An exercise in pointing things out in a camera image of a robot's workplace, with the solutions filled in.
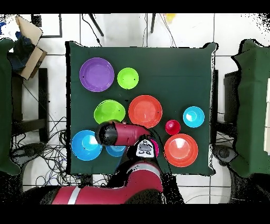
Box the orange bowl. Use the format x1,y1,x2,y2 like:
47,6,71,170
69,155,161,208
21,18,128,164
163,133,199,168
128,95,163,129

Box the large green bowl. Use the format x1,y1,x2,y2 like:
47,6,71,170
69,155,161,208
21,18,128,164
93,99,127,125

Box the small green bowl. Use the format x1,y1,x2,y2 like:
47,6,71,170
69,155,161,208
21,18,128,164
117,67,140,90

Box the purple bowl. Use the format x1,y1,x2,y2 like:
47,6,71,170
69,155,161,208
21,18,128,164
79,57,115,93

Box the red cup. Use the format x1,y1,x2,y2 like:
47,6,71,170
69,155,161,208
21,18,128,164
165,119,181,136

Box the pink bowl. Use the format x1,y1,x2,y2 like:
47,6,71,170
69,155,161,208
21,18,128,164
150,139,160,158

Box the translucent blue straight-sided bowl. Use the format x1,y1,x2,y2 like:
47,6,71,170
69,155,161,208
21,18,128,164
105,145,127,158

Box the dark green tablecloth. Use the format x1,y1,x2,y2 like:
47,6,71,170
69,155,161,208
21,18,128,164
65,41,218,176

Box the small blue ribbed bowl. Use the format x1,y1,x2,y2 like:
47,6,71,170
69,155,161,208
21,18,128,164
182,106,206,128

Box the large blue bowl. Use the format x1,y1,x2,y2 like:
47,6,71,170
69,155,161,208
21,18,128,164
71,129,103,162

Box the black tripod leg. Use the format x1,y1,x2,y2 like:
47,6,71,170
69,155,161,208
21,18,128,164
88,13,104,37
150,13,157,34

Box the black stand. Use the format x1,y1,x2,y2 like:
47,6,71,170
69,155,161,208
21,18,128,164
11,68,50,143

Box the cardboard box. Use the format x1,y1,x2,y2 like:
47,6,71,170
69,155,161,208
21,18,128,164
14,15,48,81

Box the green cloth side table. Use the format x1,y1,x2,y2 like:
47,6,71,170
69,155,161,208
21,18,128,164
0,38,22,176
229,39,270,178

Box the dark blue cloth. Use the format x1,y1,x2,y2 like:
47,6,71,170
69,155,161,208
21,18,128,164
8,31,34,72

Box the tangle of floor cables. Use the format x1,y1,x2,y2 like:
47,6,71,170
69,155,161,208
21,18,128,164
12,118,110,204

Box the black metal frame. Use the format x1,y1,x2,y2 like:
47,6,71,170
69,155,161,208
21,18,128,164
31,13,63,39

